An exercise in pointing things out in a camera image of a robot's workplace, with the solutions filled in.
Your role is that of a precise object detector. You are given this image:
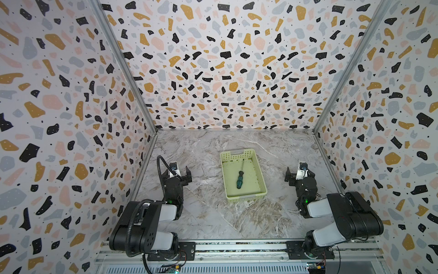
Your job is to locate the green handled screwdriver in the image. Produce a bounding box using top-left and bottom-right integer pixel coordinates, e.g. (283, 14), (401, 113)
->
(236, 160), (245, 189)

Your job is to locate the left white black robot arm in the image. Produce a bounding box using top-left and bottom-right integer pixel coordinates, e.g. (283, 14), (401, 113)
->
(109, 163), (192, 261)

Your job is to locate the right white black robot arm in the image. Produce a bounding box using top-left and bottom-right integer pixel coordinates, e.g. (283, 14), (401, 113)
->
(285, 162), (384, 259)

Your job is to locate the light green plastic bin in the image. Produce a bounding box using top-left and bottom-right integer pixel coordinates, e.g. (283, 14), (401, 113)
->
(220, 148), (268, 202)

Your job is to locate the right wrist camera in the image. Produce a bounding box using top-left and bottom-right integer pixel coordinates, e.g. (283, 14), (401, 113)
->
(296, 162), (309, 180)

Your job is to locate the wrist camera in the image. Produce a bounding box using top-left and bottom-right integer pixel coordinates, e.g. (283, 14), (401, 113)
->
(169, 162), (180, 178)
(296, 162), (309, 180)

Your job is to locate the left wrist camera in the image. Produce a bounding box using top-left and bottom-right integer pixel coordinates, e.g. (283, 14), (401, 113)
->
(169, 162), (180, 178)

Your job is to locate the black corrugated cable hose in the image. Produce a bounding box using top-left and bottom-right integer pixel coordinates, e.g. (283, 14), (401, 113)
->
(124, 155), (179, 258)

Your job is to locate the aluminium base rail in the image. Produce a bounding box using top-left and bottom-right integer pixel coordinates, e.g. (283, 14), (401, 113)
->
(96, 238), (391, 274)

